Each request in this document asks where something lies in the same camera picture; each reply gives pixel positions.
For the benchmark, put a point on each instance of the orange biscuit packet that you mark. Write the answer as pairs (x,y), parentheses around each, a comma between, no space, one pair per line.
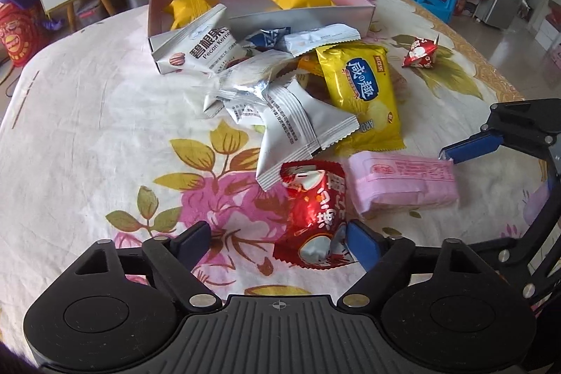
(309,65)

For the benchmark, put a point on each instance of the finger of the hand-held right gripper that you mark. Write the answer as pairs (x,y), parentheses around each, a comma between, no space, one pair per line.
(508,253)
(473,147)

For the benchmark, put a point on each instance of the small red candy packet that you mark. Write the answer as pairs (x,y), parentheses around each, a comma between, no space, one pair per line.
(418,52)

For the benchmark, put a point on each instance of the pink snack packet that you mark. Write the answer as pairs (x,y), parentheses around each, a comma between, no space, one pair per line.
(403,185)

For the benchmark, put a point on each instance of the white nut packet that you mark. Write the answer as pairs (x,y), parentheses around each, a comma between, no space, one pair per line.
(206,49)

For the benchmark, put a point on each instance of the blue white small packet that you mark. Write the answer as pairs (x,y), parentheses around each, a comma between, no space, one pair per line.
(263,39)

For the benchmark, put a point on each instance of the red foil snack packet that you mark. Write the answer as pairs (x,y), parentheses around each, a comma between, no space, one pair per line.
(313,212)

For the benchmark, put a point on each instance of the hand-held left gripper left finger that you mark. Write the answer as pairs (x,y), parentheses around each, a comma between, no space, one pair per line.
(193,244)

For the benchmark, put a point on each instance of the yellow chips packet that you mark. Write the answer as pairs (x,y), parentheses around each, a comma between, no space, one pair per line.
(363,102)

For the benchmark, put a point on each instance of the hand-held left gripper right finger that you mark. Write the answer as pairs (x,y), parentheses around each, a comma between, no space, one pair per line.
(361,244)

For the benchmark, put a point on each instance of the white snack packet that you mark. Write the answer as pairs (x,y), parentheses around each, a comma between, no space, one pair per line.
(243,111)
(258,69)
(326,124)
(282,141)
(320,39)

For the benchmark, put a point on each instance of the red printed gift bag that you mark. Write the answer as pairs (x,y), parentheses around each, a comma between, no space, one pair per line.
(15,36)

